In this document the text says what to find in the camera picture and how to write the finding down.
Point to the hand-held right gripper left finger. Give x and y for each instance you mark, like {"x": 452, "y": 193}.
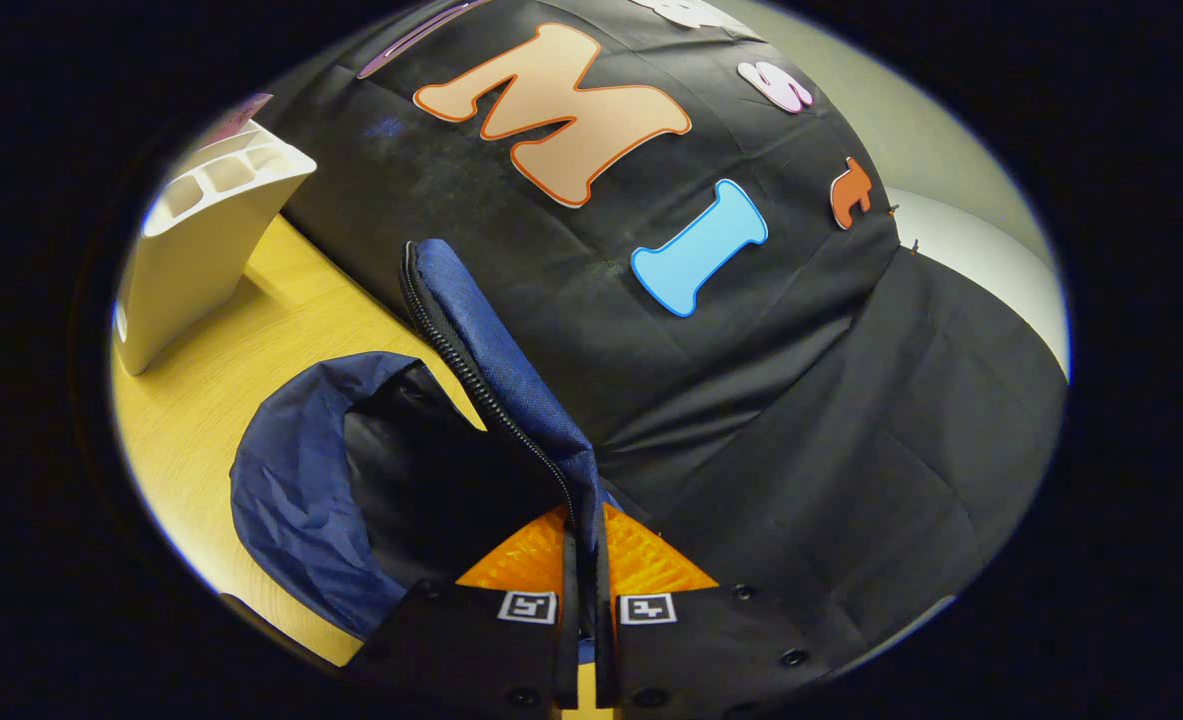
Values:
{"x": 566, "y": 620}

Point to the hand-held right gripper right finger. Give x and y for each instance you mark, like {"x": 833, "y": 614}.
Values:
{"x": 603, "y": 620}

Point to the pink book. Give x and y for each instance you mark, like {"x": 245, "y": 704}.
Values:
{"x": 243, "y": 112}

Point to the white bookshelf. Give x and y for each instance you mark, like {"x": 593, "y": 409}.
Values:
{"x": 201, "y": 270}

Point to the blue schoolbag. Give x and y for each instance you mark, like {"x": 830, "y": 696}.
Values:
{"x": 301, "y": 500}

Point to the black backdrop cloth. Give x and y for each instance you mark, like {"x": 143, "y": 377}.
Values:
{"x": 751, "y": 400}

